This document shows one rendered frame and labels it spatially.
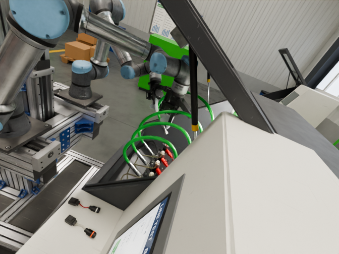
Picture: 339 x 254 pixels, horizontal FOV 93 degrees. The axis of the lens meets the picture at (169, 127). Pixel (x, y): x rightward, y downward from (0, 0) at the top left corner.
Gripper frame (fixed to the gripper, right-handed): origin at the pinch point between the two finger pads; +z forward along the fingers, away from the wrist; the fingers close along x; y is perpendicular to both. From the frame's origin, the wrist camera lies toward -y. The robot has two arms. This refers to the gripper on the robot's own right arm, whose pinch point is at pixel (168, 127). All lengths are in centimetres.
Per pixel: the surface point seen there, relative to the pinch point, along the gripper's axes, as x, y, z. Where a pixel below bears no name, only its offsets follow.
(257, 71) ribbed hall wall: -670, -191, 4
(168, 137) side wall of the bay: -30.8, -0.6, 27.7
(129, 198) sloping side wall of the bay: 35.2, 0.9, 15.4
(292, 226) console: 60, -20, -32
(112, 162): 13.1, 20.4, 27.6
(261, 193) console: 57, -17, -32
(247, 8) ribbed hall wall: -658, -45, -165
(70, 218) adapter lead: 48, 16, 22
